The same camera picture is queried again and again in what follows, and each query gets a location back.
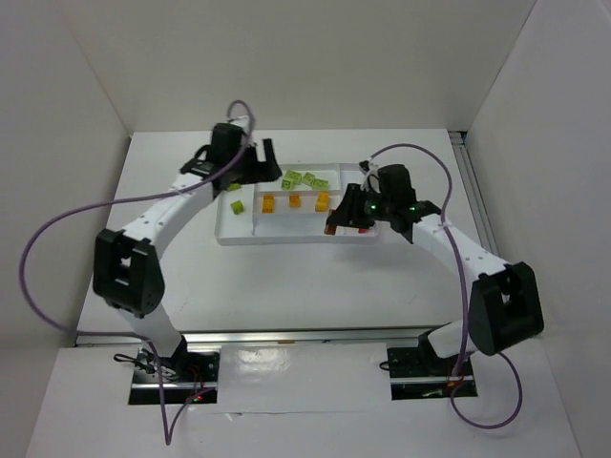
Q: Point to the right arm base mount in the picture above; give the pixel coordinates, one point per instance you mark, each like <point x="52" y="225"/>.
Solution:
<point x="411" y="378"/>

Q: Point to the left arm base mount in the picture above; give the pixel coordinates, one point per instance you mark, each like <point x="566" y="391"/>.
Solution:
<point x="198" y="378"/>

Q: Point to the white compartment sorting tray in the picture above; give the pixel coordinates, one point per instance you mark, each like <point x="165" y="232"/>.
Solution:
<point x="285" y="225"/>

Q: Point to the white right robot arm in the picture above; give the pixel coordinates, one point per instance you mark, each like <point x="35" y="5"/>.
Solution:
<point x="502" y="301"/>

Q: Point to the yellow striped lego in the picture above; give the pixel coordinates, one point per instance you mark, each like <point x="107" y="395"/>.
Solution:
<point x="268" y="205"/>

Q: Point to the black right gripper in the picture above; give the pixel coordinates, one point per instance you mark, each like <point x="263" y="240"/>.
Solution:
<point x="356" y="210"/>

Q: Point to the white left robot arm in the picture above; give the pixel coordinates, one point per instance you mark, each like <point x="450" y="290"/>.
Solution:
<point x="127" y="273"/>

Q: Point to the pale green lego end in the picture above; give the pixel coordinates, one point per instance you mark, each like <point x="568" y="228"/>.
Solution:
<point x="291" y="180"/>

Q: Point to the orange face lego brick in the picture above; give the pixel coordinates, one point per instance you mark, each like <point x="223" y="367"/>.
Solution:
<point x="295" y="201"/>

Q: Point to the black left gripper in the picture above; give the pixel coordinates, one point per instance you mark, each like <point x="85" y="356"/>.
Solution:
<point x="258" y="168"/>

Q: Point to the lime green curved lego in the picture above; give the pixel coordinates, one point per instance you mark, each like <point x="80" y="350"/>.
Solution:
<point x="237" y="207"/>

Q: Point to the aluminium side rail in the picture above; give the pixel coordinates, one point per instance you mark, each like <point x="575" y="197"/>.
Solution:
<point x="474" y="196"/>

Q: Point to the aluminium front rail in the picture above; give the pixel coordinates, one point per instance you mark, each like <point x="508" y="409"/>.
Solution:
<point x="308" y="334"/>

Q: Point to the yellow lego brick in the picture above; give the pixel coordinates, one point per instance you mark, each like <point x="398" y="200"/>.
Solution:
<point x="322" y="202"/>

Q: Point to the brown 2x2 lego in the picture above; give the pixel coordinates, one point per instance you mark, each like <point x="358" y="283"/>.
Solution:
<point x="330" y="230"/>

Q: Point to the pale green sloped lego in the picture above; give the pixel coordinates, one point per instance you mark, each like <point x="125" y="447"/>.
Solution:
<point x="319" y="184"/>

